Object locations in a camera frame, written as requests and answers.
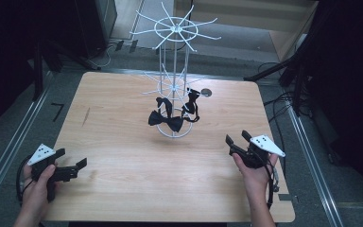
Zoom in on white wire display rack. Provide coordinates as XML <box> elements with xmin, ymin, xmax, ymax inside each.
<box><xmin>129</xmin><ymin>1</ymin><xmax>222</xmax><ymax>139</ymax></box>

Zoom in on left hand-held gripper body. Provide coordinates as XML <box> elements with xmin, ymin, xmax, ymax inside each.
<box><xmin>26</xmin><ymin>143</ymin><xmax>80</xmax><ymax>203</ymax></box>

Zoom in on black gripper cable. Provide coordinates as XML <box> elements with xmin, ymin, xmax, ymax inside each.
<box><xmin>265</xmin><ymin>160</ymin><xmax>281</xmax><ymax>210</ymax></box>
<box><xmin>15</xmin><ymin>155</ymin><xmax>35</xmax><ymax>207</ymax></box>

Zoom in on person's left hand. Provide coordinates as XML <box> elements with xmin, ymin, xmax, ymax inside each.
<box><xmin>20</xmin><ymin>164</ymin><xmax>58</xmax><ymax>219</ymax></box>

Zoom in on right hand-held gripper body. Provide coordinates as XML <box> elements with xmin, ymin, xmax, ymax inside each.
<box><xmin>229</xmin><ymin>134</ymin><xmax>286</xmax><ymax>169</ymax></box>

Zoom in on light wooden panel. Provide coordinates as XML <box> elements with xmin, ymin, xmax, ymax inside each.
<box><xmin>173</xmin><ymin>0</ymin><xmax>318</xmax><ymax>62</ymax></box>

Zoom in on person's right hand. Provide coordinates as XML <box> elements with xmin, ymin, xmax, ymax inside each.
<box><xmin>232</xmin><ymin>152</ymin><xmax>279</xmax><ymax>192</ymax></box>

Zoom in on black tripod stand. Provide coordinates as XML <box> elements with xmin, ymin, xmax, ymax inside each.
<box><xmin>31</xmin><ymin>36</ymin><xmax>102</xmax><ymax>102</ymax></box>
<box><xmin>243</xmin><ymin>44</ymin><xmax>317</xmax><ymax>90</ymax></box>

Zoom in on dark cabinet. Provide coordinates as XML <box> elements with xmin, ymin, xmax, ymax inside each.
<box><xmin>75</xmin><ymin>0</ymin><xmax>118</xmax><ymax>59</ymax></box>

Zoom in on black floor cables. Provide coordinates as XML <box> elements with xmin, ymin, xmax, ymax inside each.
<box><xmin>262</xmin><ymin>61</ymin><xmax>301</xmax><ymax>165</ymax></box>

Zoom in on white floor cable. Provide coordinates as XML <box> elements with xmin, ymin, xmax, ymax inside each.
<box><xmin>101</xmin><ymin>43</ymin><xmax>118</xmax><ymax>69</ymax></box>

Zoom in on black bow tie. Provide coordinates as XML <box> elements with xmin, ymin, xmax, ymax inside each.
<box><xmin>181</xmin><ymin>87</ymin><xmax>201</xmax><ymax>124</ymax></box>
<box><xmin>147</xmin><ymin>96</ymin><xmax>184</xmax><ymax>133</ymax></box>

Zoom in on metal floor rail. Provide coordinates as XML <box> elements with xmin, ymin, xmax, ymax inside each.
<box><xmin>0</xmin><ymin>86</ymin><xmax>51</xmax><ymax>210</ymax></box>
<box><xmin>286</xmin><ymin>105</ymin><xmax>345</xmax><ymax>227</ymax></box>

